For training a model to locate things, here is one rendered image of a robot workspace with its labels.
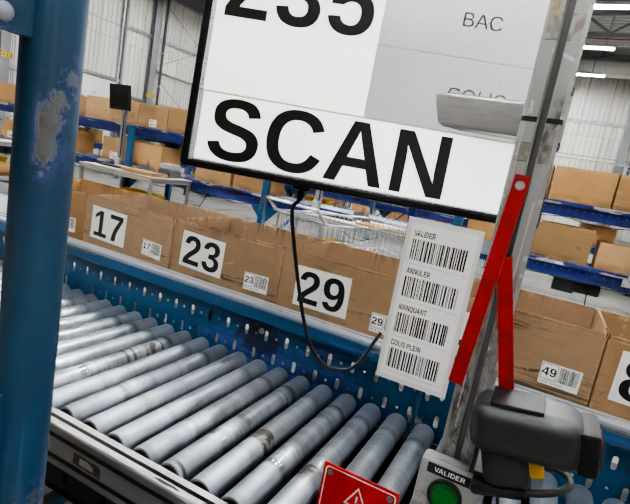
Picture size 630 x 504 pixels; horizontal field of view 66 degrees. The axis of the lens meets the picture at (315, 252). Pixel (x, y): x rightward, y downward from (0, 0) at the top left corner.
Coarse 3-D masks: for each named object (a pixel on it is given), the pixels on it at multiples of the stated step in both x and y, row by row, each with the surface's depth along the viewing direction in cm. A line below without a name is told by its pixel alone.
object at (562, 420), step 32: (480, 416) 49; (512, 416) 48; (544, 416) 47; (576, 416) 47; (480, 448) 49; (512, 448) 48; (544, 448) 46; (576, 448) 45; (480, 480) 51; (512, 480) 49
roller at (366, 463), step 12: (396, 420) 112; (384, 432) 105; (396, 432) 108; (372, 444) 100; (384, 444) 102; (360, 456) 95; (372, 456) 96; (384, 456) 99; (348, 468) 91; (360, 468) 91; (372, 468) 93
